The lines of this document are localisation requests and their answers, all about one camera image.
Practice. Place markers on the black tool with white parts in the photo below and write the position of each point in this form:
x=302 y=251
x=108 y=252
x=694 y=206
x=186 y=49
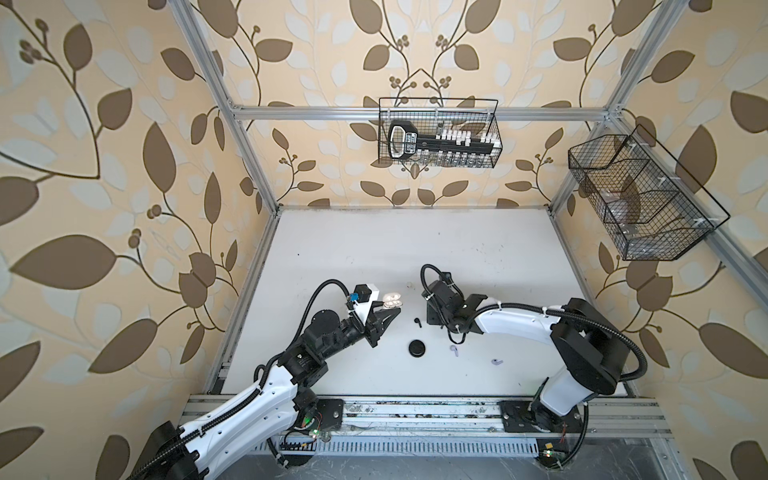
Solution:
x=403 y=140

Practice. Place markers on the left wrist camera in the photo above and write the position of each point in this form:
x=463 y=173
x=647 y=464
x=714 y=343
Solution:
x=363 y=300

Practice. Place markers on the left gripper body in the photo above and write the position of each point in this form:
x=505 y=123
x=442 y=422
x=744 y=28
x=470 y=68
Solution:
x=371 y=332

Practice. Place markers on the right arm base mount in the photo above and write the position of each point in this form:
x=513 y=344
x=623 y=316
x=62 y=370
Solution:
x=564 y=435

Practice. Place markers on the cream earbud charging case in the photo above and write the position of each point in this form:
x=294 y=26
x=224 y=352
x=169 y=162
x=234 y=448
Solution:
x=392 y=300

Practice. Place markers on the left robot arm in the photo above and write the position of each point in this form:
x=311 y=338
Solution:
x=281 y=396

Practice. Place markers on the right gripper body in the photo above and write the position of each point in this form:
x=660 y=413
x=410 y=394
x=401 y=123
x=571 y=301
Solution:
x=439 y=319

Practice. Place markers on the black wire basket wall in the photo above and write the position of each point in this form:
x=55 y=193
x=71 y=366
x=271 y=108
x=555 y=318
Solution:
x=652 y=206
x=469 y=114

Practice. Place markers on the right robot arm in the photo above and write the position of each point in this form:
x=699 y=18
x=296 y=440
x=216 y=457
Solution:
x=596 y=356

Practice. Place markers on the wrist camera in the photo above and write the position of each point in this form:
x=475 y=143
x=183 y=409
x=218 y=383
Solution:
x=445 y=277
x=363 y=300

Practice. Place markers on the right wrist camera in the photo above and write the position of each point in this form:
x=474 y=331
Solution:
x=445 y=277

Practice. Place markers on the black wire basket right wall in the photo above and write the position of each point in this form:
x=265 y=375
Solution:
x=652 y=206

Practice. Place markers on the black round charging case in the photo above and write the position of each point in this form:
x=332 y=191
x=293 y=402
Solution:
x=416 y=348

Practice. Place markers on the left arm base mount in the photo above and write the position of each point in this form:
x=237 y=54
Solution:
x=312 y=428

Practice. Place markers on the black wire basket back wall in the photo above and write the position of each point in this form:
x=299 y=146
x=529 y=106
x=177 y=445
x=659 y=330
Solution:
x=469 y=114

